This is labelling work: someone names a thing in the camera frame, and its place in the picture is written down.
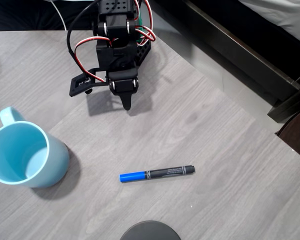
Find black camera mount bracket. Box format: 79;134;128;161
69;67;108;98

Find white bed sheet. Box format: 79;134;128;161
239;0;300;46

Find blue capped grey marker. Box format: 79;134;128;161
119;164;196;183

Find dark wooden bed frame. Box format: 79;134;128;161
152;0;300;123

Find light blue mug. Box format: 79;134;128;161
0;106;70;189

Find white cable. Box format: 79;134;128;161
49;0;67;31

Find red white servo wire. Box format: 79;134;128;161
134;0;157;47
74;36;113;83

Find dark grey round disc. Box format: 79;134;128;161
119;220;182;240

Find black cable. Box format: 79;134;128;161
66;0;102;73

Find green circuit board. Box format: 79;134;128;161
136;7;147;43

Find black perforated arm base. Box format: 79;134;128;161
134;39;152;66

